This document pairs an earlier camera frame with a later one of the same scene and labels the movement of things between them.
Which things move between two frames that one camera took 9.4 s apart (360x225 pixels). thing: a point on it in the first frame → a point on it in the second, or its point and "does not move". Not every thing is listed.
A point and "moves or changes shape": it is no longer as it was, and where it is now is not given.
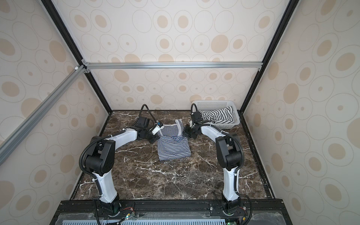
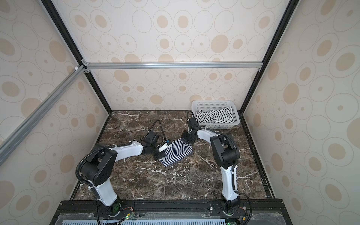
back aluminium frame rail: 86,67 does not move
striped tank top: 221,116 does not move
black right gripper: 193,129 → 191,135
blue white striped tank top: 172,144 moves or changes shape
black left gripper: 154,138 → 160,155
